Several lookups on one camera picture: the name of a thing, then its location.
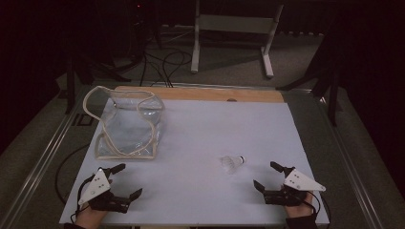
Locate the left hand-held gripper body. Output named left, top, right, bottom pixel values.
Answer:
left=76, top=167, right=132, bottom=214

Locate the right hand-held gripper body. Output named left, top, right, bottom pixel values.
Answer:
left=263, top=165, right=327, bottom=208

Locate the white shuttlecock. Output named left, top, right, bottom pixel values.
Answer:
left=219, top=155, right=247, bottom=176

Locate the clear plastic bag beige trim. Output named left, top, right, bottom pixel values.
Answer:
left=82, top=85, right=166, bottom=161

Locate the person's right hand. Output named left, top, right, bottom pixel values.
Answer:
left=284, top=193, right=315, bottom=219

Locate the person's left hand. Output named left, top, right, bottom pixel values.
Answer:
left=75, top=203, right=110, bottom=229

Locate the white table sheet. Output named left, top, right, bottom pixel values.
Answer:
left=58, top=98, right=330, bottom=228

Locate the black tripod stand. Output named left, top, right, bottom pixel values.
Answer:
left=275, top=30, right=344, bottom=128
left=62, top=44, right=134, bottom=116

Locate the white metal stand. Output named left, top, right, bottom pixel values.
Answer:
left=189, top=0, right=286, bottom=80

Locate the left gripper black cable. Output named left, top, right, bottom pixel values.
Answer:
left=70, top=177, right=94, bottom=224

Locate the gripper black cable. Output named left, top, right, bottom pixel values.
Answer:
left=308, top=190, right=332, bottom=225
left=70, top=177, right=94, bottom=224

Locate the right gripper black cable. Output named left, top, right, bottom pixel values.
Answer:
left=308, top=190, right=332, bottom=225

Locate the black floor cable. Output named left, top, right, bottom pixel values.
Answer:
left=139, top=52, right=166, bottom=88
left=161, top=50, right=194, bottom=89
left=53, top=142, right=92, bottom=206

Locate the metal frame rail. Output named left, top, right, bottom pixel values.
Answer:
left=0, top=88, right=94, bottom=229
left=313, top=90, right=385, bottom=229

